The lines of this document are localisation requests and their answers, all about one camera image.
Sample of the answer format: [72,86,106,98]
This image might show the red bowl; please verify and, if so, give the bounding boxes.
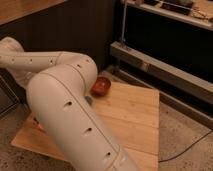
[91,76,111,96]

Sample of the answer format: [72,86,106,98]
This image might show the blue sponge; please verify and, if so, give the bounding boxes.
[85,96,93,105]

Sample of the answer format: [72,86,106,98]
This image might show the black floor cable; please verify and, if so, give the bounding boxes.
[158,130,213,164]

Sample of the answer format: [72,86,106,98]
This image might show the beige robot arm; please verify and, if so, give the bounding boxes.
[0,37,140,171]

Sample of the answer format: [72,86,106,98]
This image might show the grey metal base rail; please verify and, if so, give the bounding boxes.
[110,42,213,105]

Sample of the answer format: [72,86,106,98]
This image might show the wooden shelf with clutter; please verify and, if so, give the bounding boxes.
[120,0,213,31]

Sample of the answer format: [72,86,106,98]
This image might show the wooden counter top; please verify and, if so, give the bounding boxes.
[0,0,66,25]

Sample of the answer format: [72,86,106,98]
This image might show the metal shelf pole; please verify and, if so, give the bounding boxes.
[120,0,128,47]

